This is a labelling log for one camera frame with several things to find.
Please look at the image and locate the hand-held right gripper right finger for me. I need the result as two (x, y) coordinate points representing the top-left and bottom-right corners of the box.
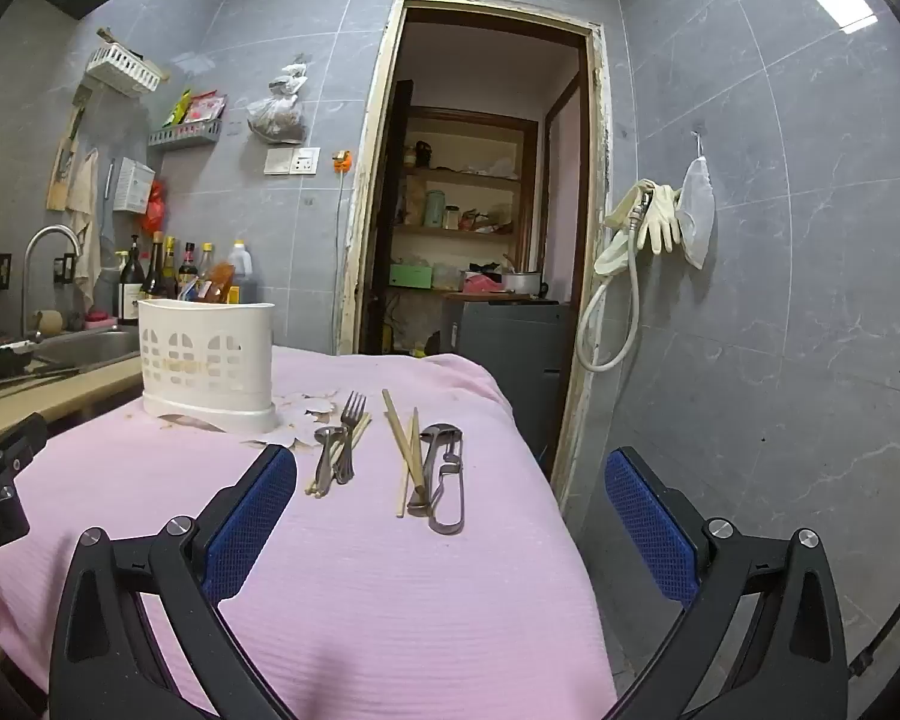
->
(605, 448), (848, 720)

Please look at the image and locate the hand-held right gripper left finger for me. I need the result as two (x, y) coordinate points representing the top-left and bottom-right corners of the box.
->
(49, 444), (299, 720)

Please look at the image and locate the wooden chopstick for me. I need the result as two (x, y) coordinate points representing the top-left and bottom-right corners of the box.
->
(381, 388), (410, 520)
(305, 420), (367, 497)
(407, 406), (430, 517)
(311, 412), (372, 497)

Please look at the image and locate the metal fork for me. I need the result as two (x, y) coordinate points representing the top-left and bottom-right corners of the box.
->
(339, 390), (368, 482)

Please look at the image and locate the white plastic utensil holder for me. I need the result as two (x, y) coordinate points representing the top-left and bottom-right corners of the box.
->
(137, 298), (278, 434)

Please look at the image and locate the metal peeler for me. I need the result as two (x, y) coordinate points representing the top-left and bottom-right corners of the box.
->
(420, 424), (467, 536)

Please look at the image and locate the beige kitchen counter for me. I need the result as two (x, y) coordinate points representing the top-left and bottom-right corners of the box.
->
(0, 351), (145, 458)

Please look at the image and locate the pink tablecloth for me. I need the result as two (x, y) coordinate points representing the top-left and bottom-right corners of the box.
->
(0, 345), (620, 720)

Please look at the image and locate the steel sink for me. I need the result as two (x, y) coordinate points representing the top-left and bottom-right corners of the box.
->
(30, 328), (143, 372)

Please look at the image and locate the dark grey cabinet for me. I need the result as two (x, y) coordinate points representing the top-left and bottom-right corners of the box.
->
(441, 298), (572, 466)

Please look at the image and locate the orange spice packet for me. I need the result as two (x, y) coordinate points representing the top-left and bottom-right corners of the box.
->
(195, 262), (238, 305)

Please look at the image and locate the dark white-label wine bottle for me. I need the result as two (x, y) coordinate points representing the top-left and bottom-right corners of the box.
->
(118, 235), (145, 326)

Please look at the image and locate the dark oil jug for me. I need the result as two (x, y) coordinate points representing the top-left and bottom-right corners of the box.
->
(227, 240), (257, 306)

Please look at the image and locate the dark red-label sauce bottle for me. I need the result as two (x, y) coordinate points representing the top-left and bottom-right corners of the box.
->
(178, 242), (200, 301)

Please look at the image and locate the dark soy sauce bottle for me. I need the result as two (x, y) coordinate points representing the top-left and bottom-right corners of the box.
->
(141, 232), (167, 301)

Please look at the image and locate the steel faucet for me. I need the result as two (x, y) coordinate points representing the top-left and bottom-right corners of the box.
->
(21, 226), (83, 342)

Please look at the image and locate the cream rubber glove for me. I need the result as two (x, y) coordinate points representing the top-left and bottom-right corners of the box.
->
(636, 181), (683, 254)
(594, 178), (657, 276)

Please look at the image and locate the wooden cutting board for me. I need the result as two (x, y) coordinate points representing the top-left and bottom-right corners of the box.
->
(46, 82), (91, 212)

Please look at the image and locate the beige hanging towel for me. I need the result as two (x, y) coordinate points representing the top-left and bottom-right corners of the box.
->
(64, 148), (102, 310)

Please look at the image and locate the white mesh bag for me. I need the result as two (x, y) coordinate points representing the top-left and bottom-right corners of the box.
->
(677, 156), (716, 271)

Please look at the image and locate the red plastic bag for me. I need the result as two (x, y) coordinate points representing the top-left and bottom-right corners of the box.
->
(142, 180), (168, 235)

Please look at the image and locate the wooden shelf unit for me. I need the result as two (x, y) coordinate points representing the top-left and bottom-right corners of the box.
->
(390, 106), (539, 297)

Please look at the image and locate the hanging plastic bag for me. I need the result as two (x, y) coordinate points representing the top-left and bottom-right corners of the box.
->
(246, 56), (307, 145)

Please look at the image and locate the white hose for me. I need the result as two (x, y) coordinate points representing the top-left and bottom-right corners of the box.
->
(576, 236), (641, 374)

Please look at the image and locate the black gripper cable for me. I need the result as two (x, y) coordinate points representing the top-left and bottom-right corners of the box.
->
(849, 585), (900, 680)

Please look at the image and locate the white slotted wall box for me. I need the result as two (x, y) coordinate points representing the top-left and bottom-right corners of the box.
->
(111, 157), (156, 213)

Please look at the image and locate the white wall switch panel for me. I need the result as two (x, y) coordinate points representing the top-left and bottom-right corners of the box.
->
(264, 147), (320, 176)

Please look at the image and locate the worn wooden door frame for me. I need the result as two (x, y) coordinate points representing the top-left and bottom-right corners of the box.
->
(336, 0), (608, 511)

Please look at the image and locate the grey wall shelf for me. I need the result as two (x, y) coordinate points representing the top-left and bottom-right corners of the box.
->
(148, 118), (223, 149)

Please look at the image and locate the white wall basket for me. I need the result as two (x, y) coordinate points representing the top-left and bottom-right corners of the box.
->
(86, 43), (164, 97)

